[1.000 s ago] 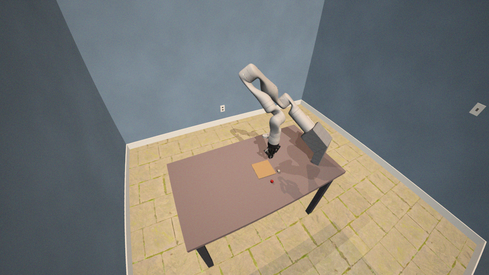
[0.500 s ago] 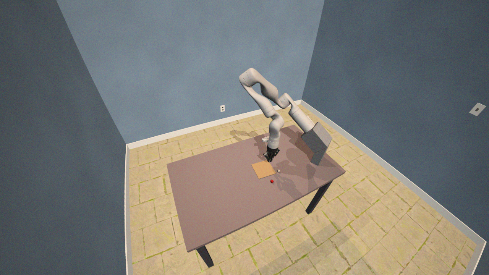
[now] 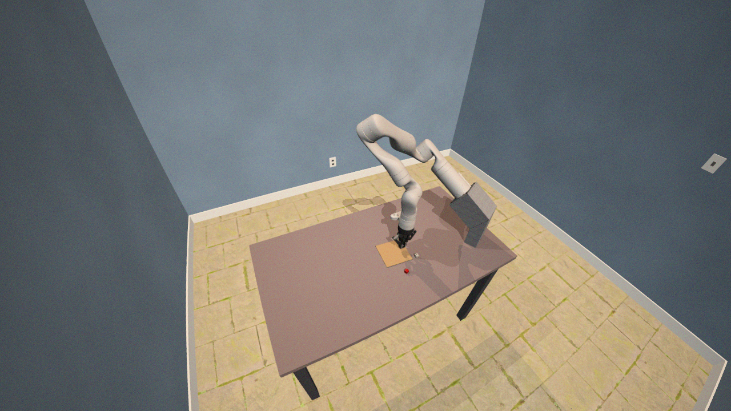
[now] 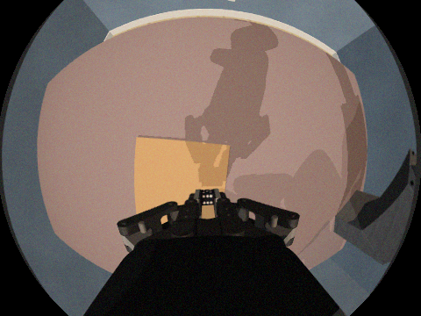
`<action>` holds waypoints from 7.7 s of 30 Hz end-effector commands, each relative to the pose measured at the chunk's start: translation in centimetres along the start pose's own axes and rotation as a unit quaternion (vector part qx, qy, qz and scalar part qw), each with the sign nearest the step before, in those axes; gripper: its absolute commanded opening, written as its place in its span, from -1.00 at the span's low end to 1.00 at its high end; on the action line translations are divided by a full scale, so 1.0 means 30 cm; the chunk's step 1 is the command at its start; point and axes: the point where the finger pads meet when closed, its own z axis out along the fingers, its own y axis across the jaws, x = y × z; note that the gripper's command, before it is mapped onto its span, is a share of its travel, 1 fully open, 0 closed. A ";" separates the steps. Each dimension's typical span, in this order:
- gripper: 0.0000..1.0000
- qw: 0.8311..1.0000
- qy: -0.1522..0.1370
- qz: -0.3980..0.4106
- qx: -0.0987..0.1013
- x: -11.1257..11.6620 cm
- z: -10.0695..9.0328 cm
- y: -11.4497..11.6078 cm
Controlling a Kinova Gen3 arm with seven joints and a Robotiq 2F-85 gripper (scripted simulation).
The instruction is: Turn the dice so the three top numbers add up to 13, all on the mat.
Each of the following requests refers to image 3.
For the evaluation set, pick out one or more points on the tan square mat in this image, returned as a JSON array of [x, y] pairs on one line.
[[392, 254]]

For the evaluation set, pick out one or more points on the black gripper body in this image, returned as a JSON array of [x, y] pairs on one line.
[[402, 232]]

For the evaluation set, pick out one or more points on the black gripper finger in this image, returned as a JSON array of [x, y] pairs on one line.
[[399, 241], [409, 238]]

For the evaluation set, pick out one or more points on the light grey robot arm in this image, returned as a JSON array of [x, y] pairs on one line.
[[374, 128]]

